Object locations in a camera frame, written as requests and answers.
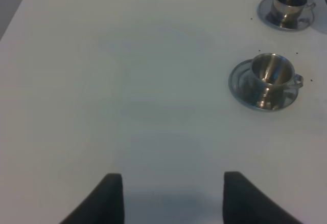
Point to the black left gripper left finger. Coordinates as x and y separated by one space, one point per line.
105 204

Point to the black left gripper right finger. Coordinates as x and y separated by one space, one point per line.
243 202

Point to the near stainless steel saucer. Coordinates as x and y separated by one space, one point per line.
266 99

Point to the stainless steel saucer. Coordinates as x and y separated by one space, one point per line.
305 20
266 99

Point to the near stainless steel teacup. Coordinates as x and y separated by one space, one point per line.
271 75

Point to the far stainless steel saucer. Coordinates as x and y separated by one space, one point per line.
305 20

